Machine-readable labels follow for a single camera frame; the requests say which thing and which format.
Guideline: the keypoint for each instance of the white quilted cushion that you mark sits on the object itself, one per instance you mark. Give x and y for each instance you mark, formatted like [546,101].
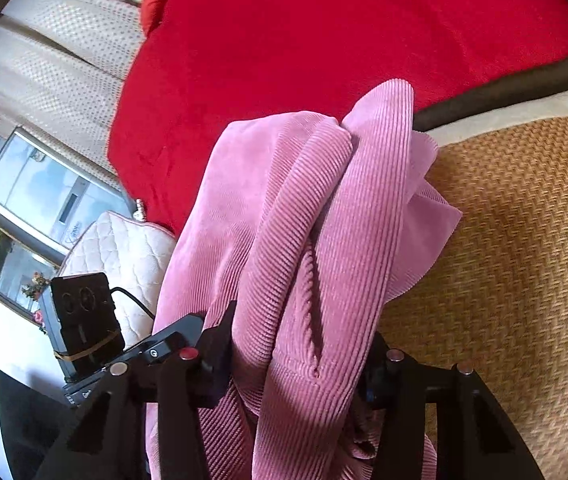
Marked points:
[114,250]

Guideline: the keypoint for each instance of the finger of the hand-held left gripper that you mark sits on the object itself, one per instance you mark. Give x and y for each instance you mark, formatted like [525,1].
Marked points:
[174,335]

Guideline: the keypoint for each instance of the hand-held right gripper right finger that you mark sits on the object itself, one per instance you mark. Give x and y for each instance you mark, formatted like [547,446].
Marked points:
[378,385]

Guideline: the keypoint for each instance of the dotted beige curtain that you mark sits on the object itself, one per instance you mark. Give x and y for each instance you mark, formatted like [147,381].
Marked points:
[64,60]

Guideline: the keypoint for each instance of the red blanket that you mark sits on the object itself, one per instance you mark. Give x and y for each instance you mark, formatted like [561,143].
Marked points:
[289,35]

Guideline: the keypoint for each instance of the woven bamboo mat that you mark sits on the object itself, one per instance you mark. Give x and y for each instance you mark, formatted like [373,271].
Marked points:
[513,260]

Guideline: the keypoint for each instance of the small patterned cloth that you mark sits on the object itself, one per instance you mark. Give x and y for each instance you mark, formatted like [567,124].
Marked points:
[139,210]

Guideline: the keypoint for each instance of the wooden display cabinet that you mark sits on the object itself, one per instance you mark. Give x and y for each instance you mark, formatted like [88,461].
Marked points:
[9,280]

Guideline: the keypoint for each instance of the orange artificial flowers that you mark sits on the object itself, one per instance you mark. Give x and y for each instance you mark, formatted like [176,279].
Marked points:
[36,285]

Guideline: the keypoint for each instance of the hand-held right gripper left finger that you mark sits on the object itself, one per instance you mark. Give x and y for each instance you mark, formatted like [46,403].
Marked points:
[214,360]

